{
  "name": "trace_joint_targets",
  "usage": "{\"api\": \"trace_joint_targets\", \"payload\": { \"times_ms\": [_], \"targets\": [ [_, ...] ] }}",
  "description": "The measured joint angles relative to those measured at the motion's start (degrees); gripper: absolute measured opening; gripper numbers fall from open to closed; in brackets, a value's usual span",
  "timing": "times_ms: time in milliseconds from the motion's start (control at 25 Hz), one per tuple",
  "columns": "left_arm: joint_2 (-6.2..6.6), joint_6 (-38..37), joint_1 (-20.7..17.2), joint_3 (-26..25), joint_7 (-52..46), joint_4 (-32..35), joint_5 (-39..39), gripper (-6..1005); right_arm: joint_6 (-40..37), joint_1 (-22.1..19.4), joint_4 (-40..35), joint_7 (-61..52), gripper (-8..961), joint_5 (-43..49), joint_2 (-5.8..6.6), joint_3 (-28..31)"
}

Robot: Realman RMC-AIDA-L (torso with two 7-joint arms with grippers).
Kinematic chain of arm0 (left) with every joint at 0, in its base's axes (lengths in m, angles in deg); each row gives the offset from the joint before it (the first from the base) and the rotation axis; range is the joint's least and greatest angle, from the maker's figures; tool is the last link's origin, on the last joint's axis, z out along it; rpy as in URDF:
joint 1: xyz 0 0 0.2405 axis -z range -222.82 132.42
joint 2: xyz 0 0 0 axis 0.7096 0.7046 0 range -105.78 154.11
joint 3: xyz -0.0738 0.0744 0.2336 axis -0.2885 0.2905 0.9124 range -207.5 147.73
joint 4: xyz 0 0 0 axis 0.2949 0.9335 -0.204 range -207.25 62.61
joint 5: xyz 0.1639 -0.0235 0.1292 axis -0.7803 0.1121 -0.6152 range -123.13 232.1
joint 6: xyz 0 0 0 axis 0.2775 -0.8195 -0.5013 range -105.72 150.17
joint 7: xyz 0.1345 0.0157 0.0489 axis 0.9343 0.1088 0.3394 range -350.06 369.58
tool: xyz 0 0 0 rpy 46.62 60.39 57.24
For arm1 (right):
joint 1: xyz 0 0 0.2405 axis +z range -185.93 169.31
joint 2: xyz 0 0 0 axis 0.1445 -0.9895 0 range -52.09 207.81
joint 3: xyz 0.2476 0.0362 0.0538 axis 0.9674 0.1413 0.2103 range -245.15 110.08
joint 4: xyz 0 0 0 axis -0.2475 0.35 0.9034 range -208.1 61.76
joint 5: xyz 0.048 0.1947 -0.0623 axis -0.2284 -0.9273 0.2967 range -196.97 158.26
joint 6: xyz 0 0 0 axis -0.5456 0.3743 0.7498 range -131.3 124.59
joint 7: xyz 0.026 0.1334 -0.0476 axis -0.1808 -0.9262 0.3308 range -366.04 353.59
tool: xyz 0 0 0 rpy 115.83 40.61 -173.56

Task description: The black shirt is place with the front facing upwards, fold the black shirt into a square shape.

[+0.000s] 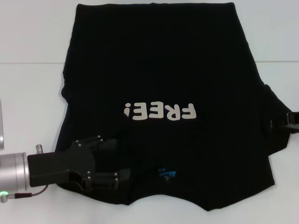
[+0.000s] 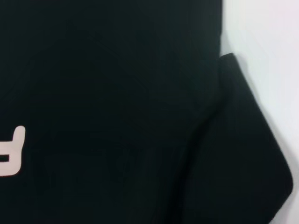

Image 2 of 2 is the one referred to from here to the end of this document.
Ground black shirt with FREE print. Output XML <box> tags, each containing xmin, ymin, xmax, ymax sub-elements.
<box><xmin>0</xmin><ymin>0</ymin><xmax>294</xmax><ymax>224</ymax></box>

